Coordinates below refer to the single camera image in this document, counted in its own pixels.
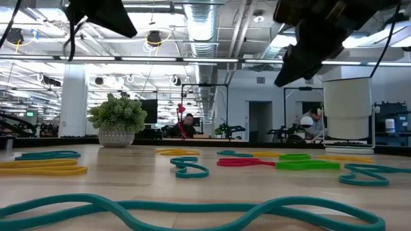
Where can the black background rig frame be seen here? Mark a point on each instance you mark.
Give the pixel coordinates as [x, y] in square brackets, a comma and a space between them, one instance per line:
[205, 85]
[305, 88]

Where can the white building column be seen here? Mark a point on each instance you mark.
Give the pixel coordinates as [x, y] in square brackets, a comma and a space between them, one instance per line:
[74, 102]

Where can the black aluminium table frame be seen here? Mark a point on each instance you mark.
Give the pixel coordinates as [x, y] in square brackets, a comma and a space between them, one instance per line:
[48, 142]

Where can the red rubber band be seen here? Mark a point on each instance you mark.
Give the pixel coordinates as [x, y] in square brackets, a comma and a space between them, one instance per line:
[237, 163]

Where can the long ceiling light bar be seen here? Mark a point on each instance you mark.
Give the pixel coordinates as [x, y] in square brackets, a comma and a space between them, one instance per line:
[208, 60]

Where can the green rubber band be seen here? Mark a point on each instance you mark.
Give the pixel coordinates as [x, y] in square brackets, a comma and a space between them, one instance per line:
[305, 165]
[293, 157]

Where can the white cylindrical table lamp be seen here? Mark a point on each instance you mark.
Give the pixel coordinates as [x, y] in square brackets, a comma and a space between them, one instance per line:
[346, 109]

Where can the white globe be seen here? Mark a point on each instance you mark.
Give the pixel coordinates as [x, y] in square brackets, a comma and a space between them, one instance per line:
[306, 122]

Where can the small green background plant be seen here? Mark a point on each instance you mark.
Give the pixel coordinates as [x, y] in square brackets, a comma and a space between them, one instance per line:
[219, 131]

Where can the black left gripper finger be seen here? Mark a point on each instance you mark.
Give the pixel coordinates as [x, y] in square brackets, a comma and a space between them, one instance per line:
[118, 19]

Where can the black ceiling camera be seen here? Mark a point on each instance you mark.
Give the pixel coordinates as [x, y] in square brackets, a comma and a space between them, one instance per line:
[14, 36]
[154, 38]

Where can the yellow rubber band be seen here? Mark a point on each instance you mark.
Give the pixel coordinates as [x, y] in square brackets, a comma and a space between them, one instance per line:
[64, 171]
[266, 154]
[180, 153]
[346, 158]

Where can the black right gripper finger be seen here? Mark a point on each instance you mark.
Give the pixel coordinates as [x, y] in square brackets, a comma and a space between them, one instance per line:
[298, 64]

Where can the red desk lamp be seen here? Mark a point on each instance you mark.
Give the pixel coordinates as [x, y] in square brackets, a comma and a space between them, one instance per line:
[181, 109]

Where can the dark blue cabinet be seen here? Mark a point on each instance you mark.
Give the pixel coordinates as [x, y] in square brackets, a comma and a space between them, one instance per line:
[399, 110]

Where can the person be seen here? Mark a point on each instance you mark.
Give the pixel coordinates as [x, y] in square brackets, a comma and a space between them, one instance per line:
[187, 120]
[316, 114]

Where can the green plant in white pot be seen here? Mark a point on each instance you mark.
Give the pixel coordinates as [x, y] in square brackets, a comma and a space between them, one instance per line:
[117, 118]

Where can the white canister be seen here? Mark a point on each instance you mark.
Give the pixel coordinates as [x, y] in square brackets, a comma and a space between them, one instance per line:
[390, 125]

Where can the teal rubber band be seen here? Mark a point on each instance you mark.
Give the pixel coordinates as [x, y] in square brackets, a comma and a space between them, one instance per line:
[180, 207]
[237, 155]
[363, 183]
[32, 157]
[192, 176]

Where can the black background robot arm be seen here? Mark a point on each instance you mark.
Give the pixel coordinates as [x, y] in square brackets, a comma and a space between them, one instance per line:
[282, 131]
[236, 129]

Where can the black monitor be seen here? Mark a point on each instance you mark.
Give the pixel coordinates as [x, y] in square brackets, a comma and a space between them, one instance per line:
[149, 110]

